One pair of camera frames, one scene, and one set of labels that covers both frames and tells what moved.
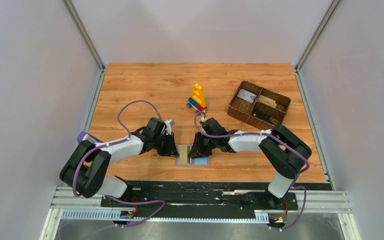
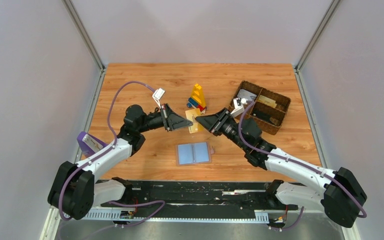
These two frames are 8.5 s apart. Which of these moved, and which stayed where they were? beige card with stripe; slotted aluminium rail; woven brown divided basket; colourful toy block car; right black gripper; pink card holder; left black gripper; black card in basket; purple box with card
Moved: right black gripper; beige card with stripe; left black gripper
Stayed: pink card holder; purple box with card; black card in basket; slotted aluminium rail; colourful toy block car; woven brown divided basket
